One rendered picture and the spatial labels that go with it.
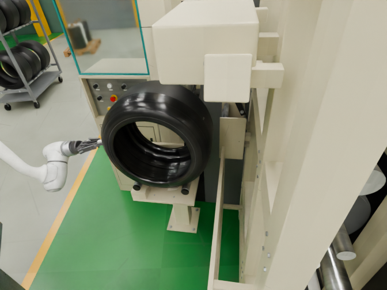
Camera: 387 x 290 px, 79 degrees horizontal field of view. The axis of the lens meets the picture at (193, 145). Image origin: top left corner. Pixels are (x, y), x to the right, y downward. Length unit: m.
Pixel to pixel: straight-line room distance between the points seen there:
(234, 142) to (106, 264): 1.45
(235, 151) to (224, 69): 0.99
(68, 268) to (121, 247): 0.43
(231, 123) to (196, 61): 0.77
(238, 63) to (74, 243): 2.21
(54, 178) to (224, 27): 1.21
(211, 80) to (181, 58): 0.13
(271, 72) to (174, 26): 0.25
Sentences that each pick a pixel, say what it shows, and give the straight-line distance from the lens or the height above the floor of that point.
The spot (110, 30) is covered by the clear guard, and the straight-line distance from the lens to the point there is 1.79.
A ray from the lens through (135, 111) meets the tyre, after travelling 1.04.
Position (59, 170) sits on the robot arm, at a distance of 1.52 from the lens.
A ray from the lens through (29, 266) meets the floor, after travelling 2.56.
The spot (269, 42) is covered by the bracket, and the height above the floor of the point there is 1.72.
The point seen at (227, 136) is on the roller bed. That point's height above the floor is 1.08.
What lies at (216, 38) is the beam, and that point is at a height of 1.75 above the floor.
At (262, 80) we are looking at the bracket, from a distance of 0.61.
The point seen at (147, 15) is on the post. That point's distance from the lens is 1.28.
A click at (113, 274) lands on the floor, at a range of 2.20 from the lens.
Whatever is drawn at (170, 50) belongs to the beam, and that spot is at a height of 1.73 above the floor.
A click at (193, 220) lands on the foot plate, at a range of 2.28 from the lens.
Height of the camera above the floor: 1.90
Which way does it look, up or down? 38 degrees down
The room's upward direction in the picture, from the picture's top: 4 degrees counter-clockwise
